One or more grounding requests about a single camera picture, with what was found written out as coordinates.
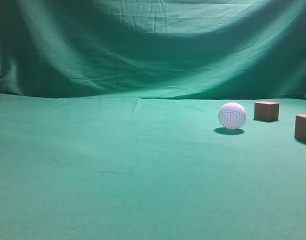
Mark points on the green cloth backdrop and cover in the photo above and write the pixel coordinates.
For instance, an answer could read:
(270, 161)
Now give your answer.
(109, 122)

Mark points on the white dimpled golf ball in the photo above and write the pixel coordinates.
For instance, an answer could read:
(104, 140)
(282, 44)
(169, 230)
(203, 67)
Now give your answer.
(232, 115)

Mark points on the red-brown cube block at edge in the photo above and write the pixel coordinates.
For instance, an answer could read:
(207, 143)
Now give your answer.
(300, 127)

